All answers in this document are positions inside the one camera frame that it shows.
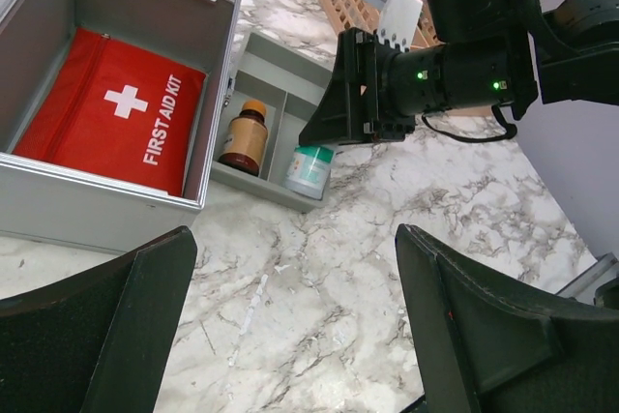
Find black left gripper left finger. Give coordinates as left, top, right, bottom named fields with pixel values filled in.
left=1, top=226, right=197, bottom=412

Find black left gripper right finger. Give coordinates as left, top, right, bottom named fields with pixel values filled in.
left=395, top=224, right=618, bottom=412

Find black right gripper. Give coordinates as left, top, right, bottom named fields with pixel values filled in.
left=299, top=0, right=539, bottom=146

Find grey plastic divider tray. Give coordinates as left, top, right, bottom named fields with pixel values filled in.
left=210, top=31, right=332, bottom=213

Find white bottle green label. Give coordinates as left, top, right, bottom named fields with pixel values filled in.
left=283, top=145, right=336, bottom=200

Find brown bottle orange cap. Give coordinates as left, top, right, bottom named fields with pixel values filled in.
left=218, top=100, right=268, bottom=176

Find red first aid kit pouch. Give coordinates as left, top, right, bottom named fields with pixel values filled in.
left=14, top=28, right=206, bottom=196

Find grey metal first aid case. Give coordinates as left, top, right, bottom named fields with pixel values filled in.
left=1, top=0, right=241, bottom=251

